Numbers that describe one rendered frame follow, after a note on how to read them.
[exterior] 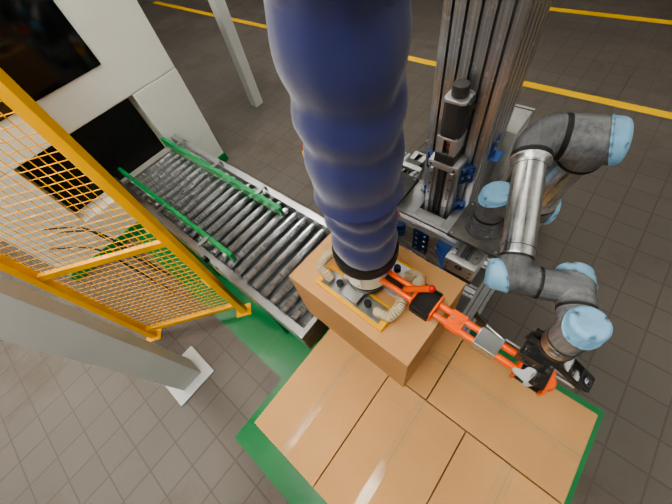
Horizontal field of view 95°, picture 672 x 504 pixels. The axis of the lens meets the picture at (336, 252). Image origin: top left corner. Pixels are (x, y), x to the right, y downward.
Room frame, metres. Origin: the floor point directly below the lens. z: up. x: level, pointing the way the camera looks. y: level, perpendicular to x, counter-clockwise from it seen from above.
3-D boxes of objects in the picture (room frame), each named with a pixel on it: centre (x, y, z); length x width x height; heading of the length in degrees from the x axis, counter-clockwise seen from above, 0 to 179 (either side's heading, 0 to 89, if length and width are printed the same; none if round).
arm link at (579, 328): (0.11, -0.44, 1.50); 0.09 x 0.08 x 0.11; 147
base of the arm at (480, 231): (0.68, -0.65, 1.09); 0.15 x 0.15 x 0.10
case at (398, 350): (0.57, -0.11, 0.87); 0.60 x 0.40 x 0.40; 36
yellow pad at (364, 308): (0.52, -0.02, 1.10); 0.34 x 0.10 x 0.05; 35
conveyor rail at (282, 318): (1.54, 1.00, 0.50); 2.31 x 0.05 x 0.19; 37
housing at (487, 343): (0.19, -0.37, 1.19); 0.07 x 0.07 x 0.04; 35
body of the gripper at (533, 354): (0.11, -0.43, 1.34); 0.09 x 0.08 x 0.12; 35
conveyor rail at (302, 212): (1.94, 0.48, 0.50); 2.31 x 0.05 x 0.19; 37
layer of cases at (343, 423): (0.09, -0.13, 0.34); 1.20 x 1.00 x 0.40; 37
